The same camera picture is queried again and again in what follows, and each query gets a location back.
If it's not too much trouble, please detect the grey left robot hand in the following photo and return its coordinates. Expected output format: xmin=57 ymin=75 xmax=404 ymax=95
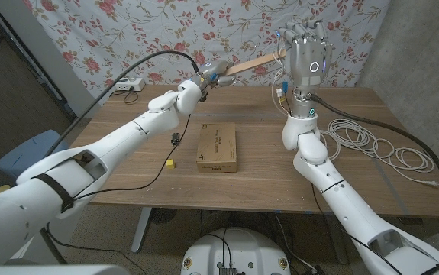
xmin=197 ymin=59 xmax=237 ymax=89

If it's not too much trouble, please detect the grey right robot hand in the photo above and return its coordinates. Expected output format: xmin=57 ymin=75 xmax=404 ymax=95
xmin=278 ymin=19 xmax=334 ymax=89

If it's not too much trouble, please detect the long wooden clip hanger board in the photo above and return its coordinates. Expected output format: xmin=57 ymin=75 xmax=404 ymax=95
xmin=222 ymin=49 xmax=291 ymax=77

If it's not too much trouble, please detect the white Ethernet cable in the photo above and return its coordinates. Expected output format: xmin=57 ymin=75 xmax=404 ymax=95
xmin=271 ymin=45 xmax=439 ymax=188

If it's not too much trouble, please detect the brown cardboard package box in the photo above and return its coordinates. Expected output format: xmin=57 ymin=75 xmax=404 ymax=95
xmin=195 ymin=122 xmax=238 ymax=174

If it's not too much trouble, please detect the white power strip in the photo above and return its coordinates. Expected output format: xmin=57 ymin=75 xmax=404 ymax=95
xmin=114 ymin=77 xmax=146 ymax=92

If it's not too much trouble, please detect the floral print backdrop cloth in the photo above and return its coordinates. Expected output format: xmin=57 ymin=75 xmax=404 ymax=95
xmin=22 ymin=0 xmax=392 ymax=106

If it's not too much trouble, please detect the black round floor fan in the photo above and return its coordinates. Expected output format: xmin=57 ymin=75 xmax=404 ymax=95
xmin=149 ymin=208 xmax=178 ymax=225

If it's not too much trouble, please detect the white table leg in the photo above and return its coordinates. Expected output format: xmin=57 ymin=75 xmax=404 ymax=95
xmin=131 ymin=207 xmax=153 ymax=254

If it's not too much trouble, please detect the white robot torso base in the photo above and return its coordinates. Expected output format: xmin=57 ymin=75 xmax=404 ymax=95
xmin=180 ymin=228 xmax=292 ymax=275

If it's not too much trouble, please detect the grey table leg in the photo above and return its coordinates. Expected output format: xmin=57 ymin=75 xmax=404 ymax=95
xmin=325 ymin=213 xmax=350 ymax=265

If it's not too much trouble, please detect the blue padded stool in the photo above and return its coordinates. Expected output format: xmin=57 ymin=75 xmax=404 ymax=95
xmin=0 ymin=129 xmax=62 ymax=180

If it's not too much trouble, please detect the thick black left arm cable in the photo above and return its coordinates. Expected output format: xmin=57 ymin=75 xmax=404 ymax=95
xmin=37 ymin=50 xmax=201 ymax=265

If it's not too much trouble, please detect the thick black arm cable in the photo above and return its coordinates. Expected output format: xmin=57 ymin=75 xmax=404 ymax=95
xmin=309 ymin=93 xmax=439 ymax=241
xmin=37 ymin=50 xmax=201 ymax=265

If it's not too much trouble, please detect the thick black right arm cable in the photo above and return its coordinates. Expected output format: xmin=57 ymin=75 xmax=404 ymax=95
xmin=309 ymin=93 xmax=439 ymax=241

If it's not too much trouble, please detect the black power strip cord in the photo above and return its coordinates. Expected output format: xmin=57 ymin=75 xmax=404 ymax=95
xmin=108 ymin=86 xmax=140 ymax=105

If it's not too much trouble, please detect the thin black left arm wire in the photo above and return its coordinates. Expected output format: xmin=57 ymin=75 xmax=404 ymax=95
xmin=45 ymin=113 xmax=192 ymax=275

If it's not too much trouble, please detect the thin black arm wire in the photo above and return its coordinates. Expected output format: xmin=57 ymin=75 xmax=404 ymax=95
xmin=310 ymin=183 xmax=403 ymax=275
xmin=45 ymin=113 xmax=192 ymax=275

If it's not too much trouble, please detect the thin black right arm wire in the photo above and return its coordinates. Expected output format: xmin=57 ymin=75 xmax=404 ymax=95
xmin=310 ymin=183 xmax=403 ymax=275

